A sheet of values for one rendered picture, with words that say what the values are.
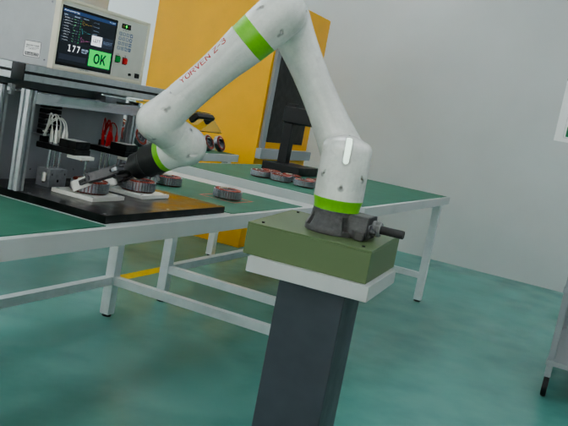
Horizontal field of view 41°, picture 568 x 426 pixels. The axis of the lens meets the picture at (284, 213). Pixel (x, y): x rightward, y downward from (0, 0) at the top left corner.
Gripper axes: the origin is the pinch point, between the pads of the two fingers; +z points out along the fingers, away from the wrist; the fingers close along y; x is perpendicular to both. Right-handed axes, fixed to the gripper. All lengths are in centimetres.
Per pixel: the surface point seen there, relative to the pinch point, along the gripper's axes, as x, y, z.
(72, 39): 41.6, -1.7, -8.8
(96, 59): 37.9, 10.6, -6.7
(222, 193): -5, 72, -3
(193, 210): -14.1, 24.1, -17.1
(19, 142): 13.4, -20.4, 3.3
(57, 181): 4.7, 0.1, 11.3
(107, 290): -24, 114, 93
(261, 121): 77, 348, 95
